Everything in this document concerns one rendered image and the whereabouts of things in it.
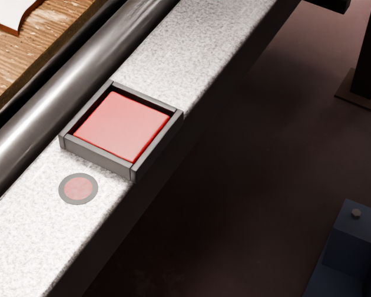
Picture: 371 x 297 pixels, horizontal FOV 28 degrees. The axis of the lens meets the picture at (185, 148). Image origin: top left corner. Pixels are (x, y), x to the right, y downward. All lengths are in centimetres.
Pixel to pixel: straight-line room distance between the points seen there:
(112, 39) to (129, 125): 12
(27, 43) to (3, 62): 3
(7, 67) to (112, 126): 11
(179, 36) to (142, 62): 5
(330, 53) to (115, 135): 153
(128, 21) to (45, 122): 14
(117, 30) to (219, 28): 10
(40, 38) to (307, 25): 154
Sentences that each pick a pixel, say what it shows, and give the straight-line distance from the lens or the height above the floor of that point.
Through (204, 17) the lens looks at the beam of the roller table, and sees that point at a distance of 74.
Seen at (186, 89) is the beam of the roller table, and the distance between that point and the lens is 66.
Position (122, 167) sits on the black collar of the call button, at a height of 93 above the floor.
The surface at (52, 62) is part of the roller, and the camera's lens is 71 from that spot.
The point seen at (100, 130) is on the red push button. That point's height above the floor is 93.
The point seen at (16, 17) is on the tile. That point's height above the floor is 94.
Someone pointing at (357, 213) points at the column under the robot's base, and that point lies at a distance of 172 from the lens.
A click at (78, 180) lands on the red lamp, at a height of 92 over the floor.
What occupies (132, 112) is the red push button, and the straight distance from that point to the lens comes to 63.
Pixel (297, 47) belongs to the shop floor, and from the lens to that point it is 210.
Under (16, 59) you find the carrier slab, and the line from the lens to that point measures 67.
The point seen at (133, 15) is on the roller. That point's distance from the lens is 73.
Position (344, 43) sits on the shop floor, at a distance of 213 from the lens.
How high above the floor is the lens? 139
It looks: 50 degrees down
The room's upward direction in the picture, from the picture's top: 2 degrees clockwise
